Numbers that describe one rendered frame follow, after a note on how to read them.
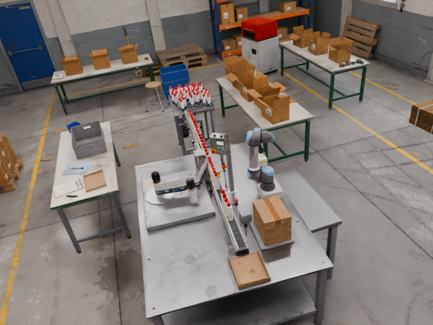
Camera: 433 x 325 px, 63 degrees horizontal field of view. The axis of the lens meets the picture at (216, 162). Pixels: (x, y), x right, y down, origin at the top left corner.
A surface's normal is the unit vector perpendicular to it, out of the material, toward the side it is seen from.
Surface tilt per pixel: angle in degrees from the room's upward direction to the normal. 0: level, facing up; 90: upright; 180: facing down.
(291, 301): 3
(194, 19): 90
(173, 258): 0
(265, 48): 90
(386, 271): 0
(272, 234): 90
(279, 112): 90
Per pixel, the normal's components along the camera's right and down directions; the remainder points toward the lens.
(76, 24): 0.29, 0.51
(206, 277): -0.11, -0.83
